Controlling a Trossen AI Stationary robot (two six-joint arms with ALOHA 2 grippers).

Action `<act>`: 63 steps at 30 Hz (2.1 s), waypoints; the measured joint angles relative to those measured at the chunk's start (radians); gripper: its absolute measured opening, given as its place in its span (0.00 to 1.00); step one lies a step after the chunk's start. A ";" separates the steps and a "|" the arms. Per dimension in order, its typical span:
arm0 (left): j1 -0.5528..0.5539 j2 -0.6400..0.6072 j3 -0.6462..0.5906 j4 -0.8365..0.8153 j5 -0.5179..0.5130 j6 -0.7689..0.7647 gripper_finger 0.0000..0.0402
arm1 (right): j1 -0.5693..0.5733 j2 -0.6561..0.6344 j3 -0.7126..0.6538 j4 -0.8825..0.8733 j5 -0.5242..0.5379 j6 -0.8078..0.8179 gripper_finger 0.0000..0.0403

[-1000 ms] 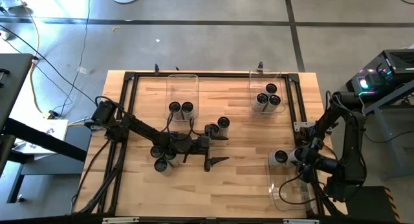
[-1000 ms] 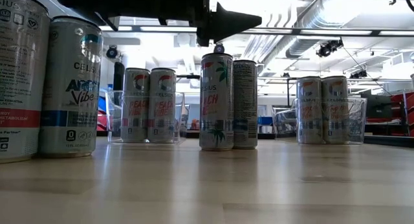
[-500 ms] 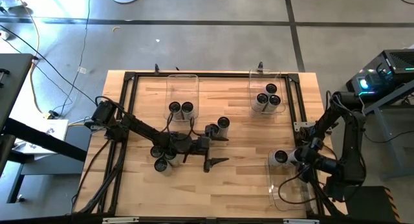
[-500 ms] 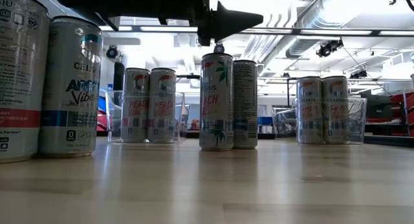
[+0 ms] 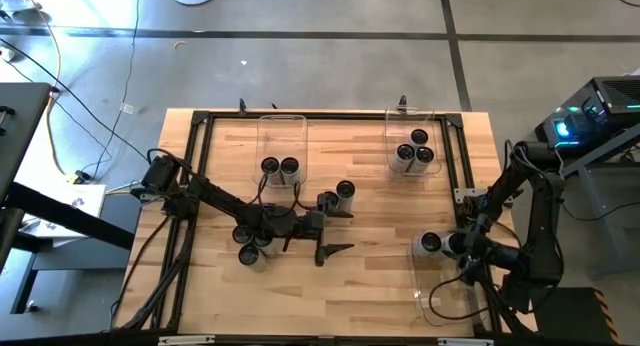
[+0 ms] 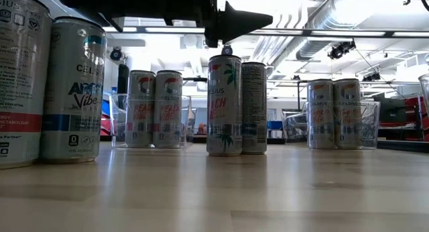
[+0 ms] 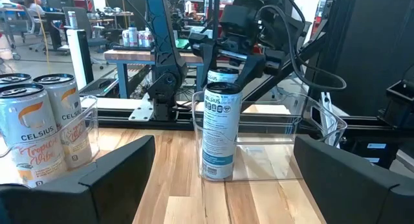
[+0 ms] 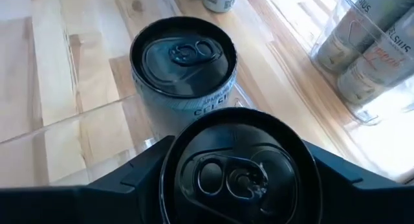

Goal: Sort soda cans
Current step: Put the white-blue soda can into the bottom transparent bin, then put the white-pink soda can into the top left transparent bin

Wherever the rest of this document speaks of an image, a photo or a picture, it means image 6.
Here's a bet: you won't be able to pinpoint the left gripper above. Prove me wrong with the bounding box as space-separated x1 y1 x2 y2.
164 0 274 49

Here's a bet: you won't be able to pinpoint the Celsius Arctic Vibe can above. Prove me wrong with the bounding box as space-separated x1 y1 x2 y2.
39 16 108 164
241 61 268 156

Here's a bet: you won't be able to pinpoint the large black ceiling spotlights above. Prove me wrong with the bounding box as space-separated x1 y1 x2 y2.
327 40 357 60

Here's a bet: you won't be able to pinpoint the black round ceiling fixture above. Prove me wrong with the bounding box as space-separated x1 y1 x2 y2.
109 47 123 62

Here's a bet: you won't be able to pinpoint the small black ceiling spotlights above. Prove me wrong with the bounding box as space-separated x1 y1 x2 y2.
362 72 382 82

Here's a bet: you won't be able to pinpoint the black monitor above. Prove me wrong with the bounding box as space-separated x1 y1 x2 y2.
373 97 407 124

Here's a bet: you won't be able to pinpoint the red storage shelving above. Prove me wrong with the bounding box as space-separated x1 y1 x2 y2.
400 94 429 142

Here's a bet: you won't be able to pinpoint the silver ventilation duct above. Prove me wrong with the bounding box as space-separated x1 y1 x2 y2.
281 0 373 62

